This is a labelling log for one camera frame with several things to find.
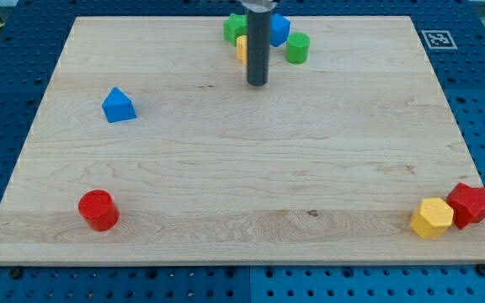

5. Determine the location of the blue triangular prism block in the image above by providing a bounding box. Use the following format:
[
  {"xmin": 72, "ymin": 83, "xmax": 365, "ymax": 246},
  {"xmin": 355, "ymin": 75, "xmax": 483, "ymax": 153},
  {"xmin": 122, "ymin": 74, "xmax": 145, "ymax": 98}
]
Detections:
[{"xmin": 102, "ymin": 88, "xmax": 137, "ymax": 123}]

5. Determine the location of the yellow heart block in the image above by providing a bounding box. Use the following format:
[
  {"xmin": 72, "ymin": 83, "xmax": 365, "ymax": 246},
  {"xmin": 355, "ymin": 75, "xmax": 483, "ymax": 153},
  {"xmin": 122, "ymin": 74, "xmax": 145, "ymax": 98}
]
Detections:
[{"xmin": 236, "ymin": 35, "xmax": 248, "ymax": 65}]

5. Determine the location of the wooden board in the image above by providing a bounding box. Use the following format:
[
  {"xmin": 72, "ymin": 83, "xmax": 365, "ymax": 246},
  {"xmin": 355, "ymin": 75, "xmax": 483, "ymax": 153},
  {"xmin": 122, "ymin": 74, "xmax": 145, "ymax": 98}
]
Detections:
[{"xmin": 0, "ymin": 16, "xmax": 485, "ymax": 266}]

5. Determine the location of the green star block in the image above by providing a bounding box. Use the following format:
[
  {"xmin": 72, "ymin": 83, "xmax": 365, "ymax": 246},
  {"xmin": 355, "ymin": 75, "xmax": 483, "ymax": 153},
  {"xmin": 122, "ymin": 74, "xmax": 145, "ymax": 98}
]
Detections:
[{"xmin": 223, "ymin": 13, "xmax": 248, "ymax": 46}]

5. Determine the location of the yellow hexagon block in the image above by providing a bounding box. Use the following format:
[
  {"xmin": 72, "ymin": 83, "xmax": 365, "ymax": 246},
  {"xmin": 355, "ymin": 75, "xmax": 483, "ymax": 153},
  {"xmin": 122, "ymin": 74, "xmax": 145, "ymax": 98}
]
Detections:
[{"xmin": 409, "ymin": 198, "xmax": 454, "ymax": 239}]

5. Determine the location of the red star block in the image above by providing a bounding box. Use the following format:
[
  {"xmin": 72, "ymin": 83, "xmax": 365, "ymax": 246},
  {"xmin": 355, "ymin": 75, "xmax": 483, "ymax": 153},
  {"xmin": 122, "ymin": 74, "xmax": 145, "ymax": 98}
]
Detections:
[{"xmin": 446, "ymin": 183, "xmax": 485, "ymax": 230}]

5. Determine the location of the red cylinder block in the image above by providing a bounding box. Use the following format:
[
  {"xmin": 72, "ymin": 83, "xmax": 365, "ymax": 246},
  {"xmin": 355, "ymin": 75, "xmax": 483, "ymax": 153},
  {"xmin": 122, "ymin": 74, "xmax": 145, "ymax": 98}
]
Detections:
[{"xmin": 78, "ymin": 189, "xmax": 120, "ymax": 231}]

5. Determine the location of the blue cube block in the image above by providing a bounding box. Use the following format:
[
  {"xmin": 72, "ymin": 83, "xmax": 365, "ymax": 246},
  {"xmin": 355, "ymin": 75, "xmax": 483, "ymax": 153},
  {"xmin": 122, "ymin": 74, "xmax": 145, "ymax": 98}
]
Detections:
[{"xmin": 270, "ymin": 13, "xmax": 290, "ymax": 47}]

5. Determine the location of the white fiducial marker tag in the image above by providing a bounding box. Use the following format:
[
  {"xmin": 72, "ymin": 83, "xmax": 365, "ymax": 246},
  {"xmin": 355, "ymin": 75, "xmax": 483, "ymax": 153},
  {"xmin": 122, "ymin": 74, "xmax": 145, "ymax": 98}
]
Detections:
[{"xmin": 421, "ymin": 29, "xmax": 457, "ymax": 50}]

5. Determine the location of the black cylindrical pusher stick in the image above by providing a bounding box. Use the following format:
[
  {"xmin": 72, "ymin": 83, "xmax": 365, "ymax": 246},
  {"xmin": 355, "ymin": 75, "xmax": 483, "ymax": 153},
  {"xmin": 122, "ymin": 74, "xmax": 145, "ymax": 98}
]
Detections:
[{"xmin": 241, "ymin": 0, "xmax": 276, "ymax": 87}]

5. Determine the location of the green cylinder block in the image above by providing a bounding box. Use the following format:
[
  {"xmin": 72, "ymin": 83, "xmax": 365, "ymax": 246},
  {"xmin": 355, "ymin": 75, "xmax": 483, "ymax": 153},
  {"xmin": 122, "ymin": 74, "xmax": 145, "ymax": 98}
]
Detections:
[{"xmin": 285, "ymin": 32, "xmax": 311, "ymax": 64}]

